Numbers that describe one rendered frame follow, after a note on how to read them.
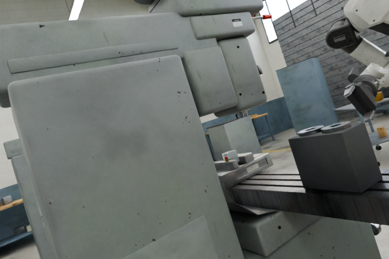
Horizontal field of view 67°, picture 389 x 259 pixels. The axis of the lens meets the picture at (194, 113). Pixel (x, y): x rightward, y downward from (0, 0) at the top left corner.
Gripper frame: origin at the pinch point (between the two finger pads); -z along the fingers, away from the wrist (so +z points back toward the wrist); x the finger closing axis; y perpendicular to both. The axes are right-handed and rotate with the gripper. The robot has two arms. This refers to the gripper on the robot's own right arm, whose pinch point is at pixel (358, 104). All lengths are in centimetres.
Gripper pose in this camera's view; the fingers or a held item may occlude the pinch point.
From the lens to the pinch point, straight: 112.1
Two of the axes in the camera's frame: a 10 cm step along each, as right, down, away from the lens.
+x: -6.3, -7.8, 0.1
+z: 5.5, -4.3, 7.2
